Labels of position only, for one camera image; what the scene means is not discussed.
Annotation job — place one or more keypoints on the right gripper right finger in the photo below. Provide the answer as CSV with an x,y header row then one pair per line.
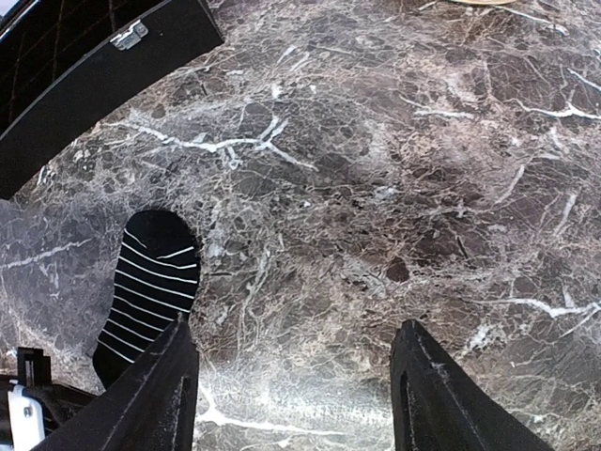
x,y
437,406

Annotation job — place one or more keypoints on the black white striped sock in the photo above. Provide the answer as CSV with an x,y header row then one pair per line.
x,y
156,278

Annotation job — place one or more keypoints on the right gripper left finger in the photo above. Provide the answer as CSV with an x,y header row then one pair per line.
x,y
150,407

